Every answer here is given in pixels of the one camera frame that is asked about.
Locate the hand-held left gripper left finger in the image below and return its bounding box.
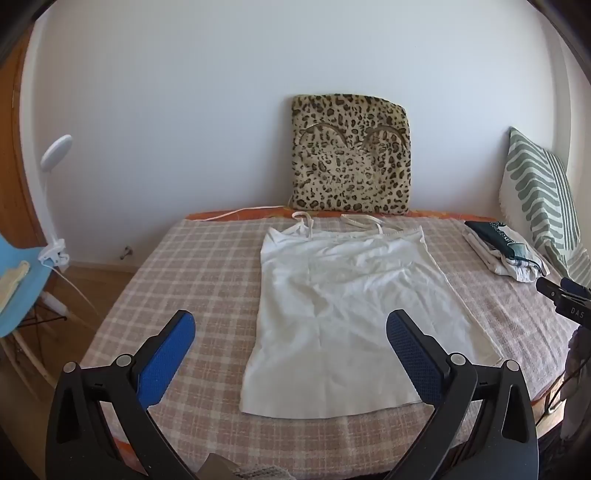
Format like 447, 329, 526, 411
45, 310, 204, 480

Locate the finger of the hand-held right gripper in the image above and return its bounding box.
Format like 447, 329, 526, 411
536, 275, 591, 326

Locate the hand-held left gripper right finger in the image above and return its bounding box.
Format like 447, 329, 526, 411
386, 309, 540, 480

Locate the white tank top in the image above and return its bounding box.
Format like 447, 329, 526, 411
239, 211, 505, 420

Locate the person's dark patterned clothing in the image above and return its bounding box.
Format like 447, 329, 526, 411
564, 326, 591, 441

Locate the beige plaid blanket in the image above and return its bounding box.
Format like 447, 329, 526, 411
81, 216, 580, 464

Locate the white folded garment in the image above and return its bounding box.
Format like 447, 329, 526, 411
463, 226, 551, 283

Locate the dark patterned folded garment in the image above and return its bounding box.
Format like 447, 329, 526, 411
464, 220, 540, 269

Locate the green striped pillow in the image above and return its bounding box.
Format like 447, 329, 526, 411
499, 127, 591, 289

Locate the blue chair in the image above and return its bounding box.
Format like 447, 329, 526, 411
0, 232, 71, 385

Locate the pale yellow cloth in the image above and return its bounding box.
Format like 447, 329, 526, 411
0, 260, 32, 311

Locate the leopard print cushion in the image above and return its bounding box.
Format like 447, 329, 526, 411
288, 93, 413, 215

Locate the wooden door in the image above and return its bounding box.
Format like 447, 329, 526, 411
0, 25, 52, 252

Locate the white clip lamp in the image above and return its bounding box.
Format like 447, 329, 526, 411
38, 134, 75, 271

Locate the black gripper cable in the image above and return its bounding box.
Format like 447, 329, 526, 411
544, 367, 583, 416

